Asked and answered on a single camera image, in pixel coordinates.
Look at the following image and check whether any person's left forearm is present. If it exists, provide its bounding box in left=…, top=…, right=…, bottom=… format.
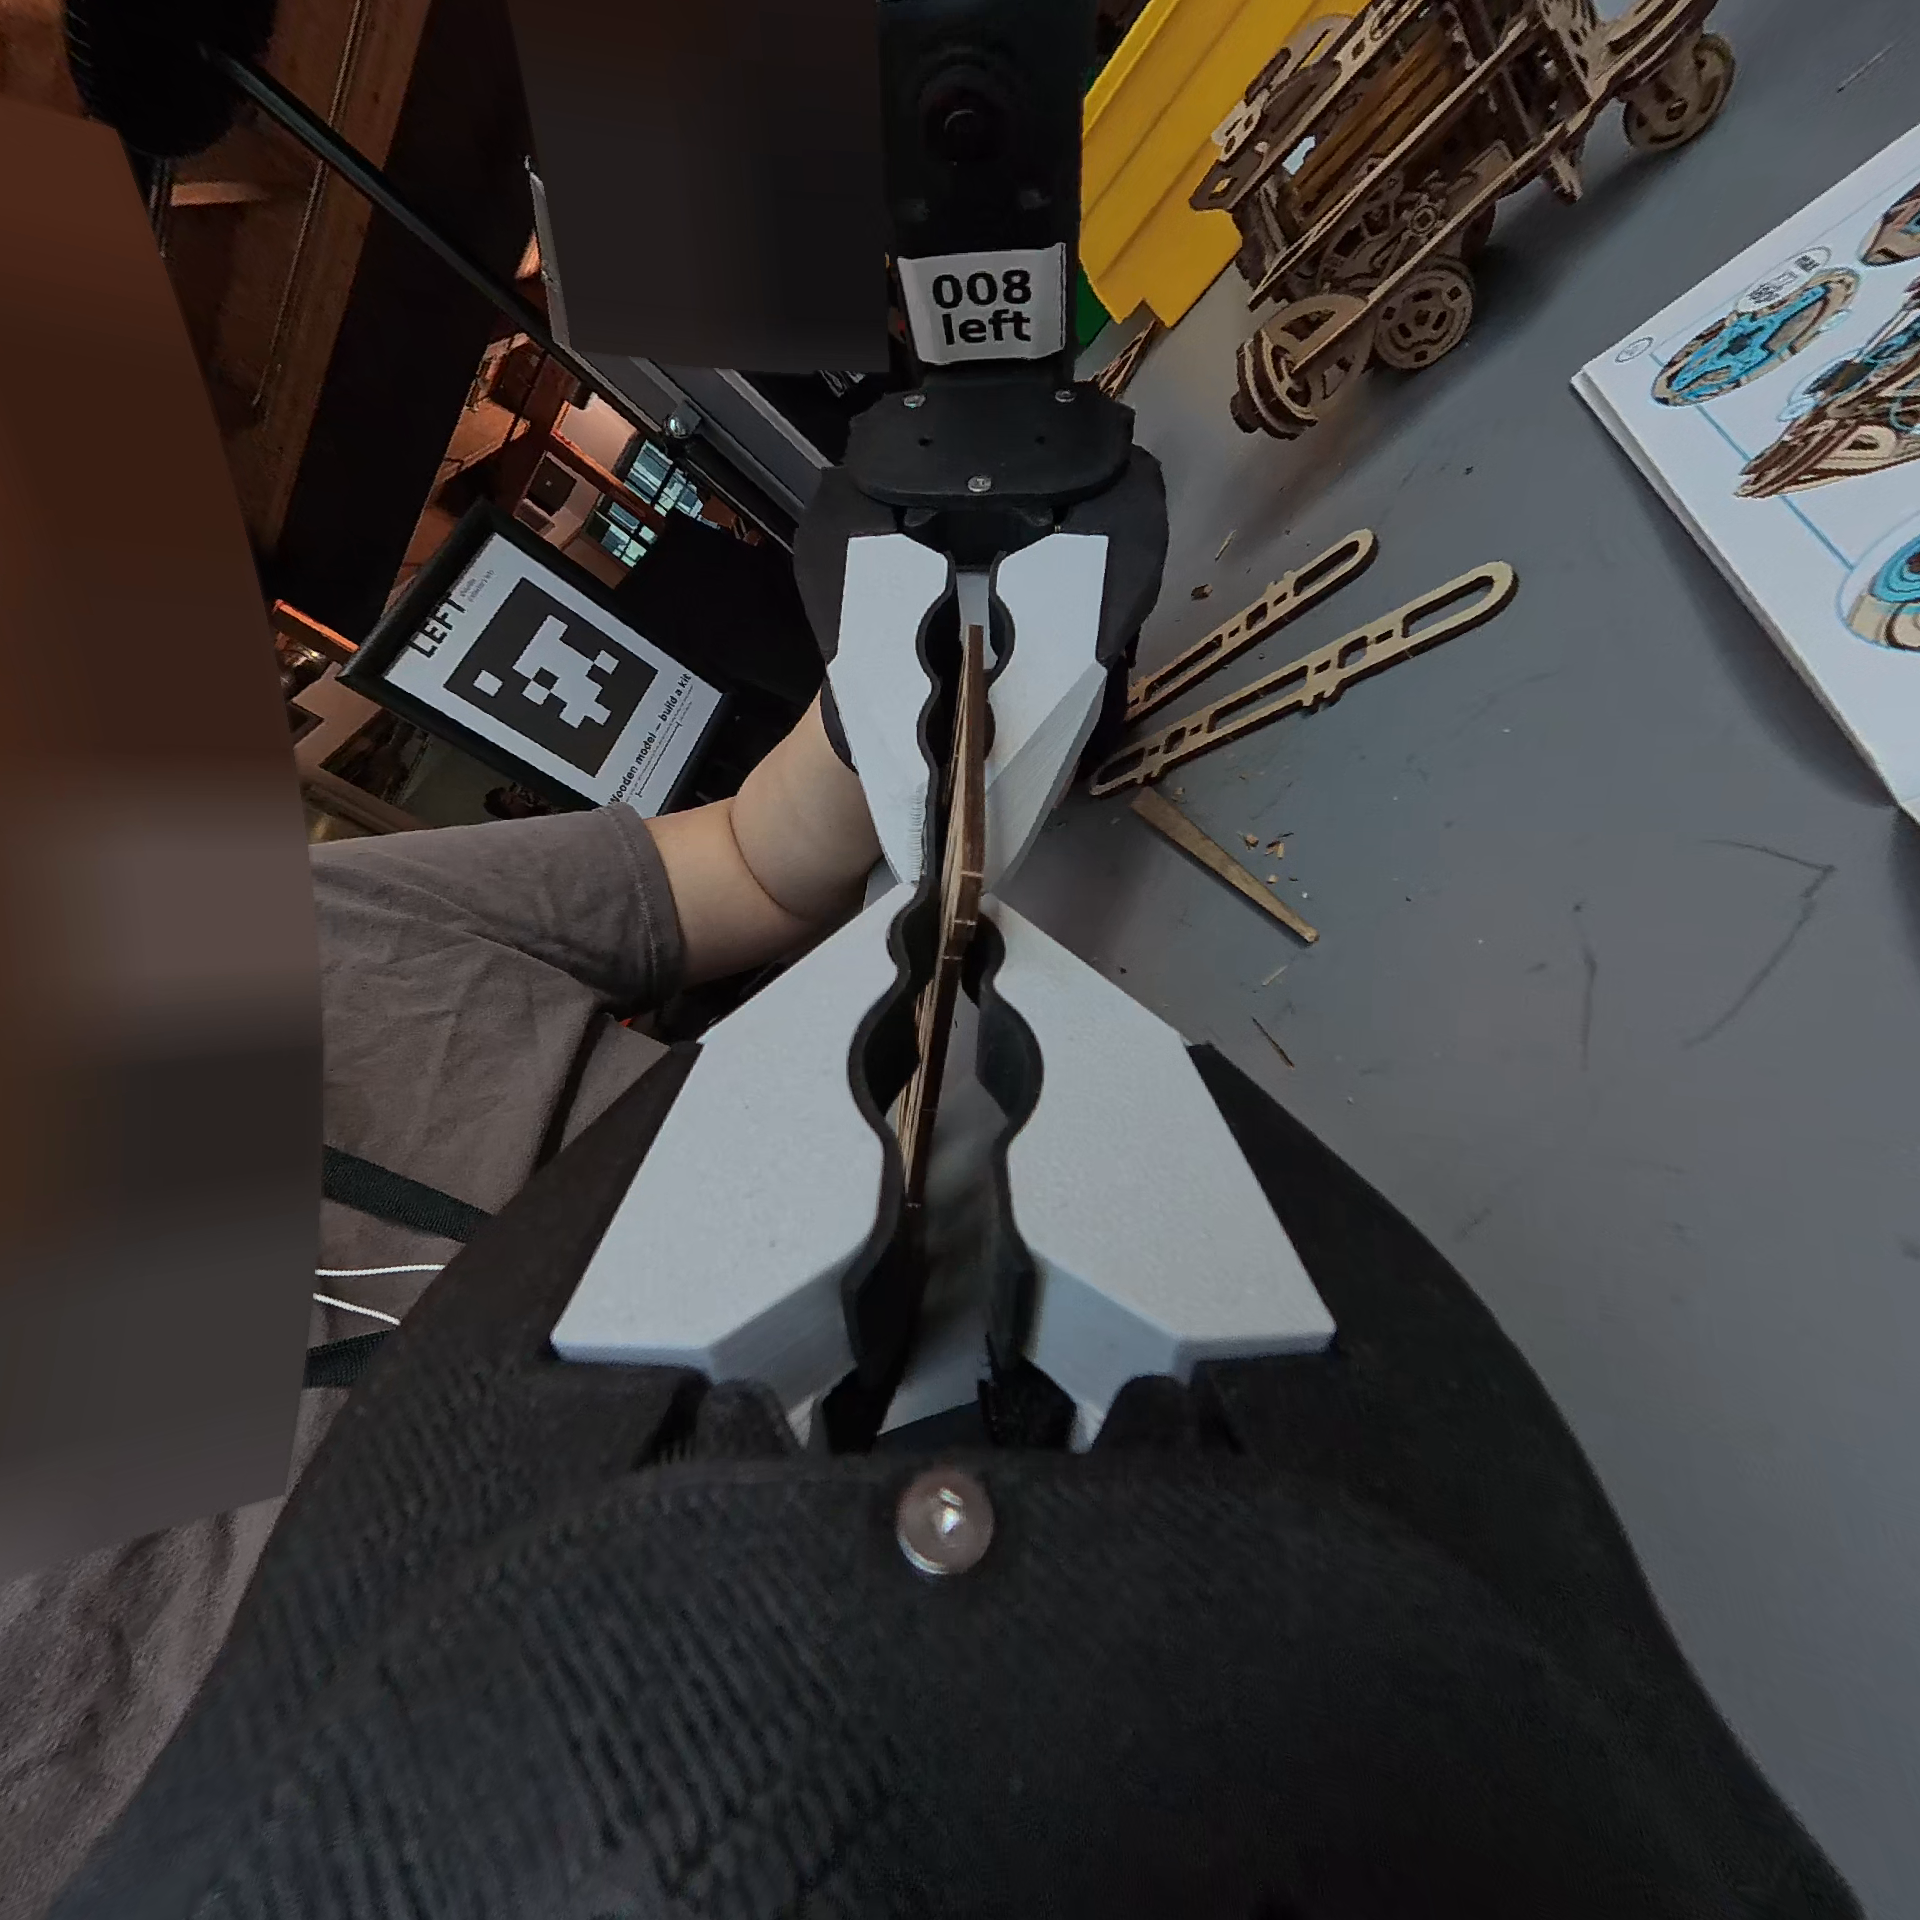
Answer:
left=636, top=692, right=890, bottom=1005

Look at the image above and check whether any laser-cut wooden parts sheet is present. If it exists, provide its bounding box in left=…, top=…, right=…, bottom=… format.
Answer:
left=892, top=627, right=996, bottom=1211

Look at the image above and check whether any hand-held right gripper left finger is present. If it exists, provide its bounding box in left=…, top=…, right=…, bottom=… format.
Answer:
left=552, top=885, right=949, bottom=1454

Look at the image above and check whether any black shoulder strap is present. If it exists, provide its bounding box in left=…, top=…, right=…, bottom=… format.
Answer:
left=321, top=1147, right=497, bottom=1249

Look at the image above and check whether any illustrated instruction booklet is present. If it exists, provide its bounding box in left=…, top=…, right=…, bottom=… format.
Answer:
left=1572, top=181, right=1920, bottom=829

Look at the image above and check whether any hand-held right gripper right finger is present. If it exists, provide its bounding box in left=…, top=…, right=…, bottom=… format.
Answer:
left=965, top=901, right=1339, bottom=1450

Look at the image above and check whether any grey panel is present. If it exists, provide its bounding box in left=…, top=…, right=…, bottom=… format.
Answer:
left=636, top=353, right=841, bottom=498

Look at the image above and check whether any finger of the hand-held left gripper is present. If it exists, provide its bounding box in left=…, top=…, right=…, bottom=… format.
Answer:
left=821, top=536, right=970, bottom=889
left=973, top=532, right=1120, bottom=889

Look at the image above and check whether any wooden model car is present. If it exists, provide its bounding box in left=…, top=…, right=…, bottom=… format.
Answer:
left=1187, top=0, right=1740, bottom=443

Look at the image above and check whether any slotted wooden strip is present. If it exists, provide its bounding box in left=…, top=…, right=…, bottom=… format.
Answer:
left=1089, top=562, right=1517, bottom=799
left=1116, top=528, right=1379, bottom=722

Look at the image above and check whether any pointed wooden stick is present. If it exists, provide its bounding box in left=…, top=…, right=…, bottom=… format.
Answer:
left=1128, top=780, right=1322, bottom=949

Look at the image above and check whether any yellow plastic bin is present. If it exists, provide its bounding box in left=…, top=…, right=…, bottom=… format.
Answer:
left=1080, top=0, right=1277, bottom=324

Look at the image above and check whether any white cord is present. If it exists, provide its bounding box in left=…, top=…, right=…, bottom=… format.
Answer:
left=305, top=1257, right=451, bottom=1353

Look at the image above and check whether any black framed marker sign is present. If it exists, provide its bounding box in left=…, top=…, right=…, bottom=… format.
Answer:
left=341, top=503, right=737, bottom=821

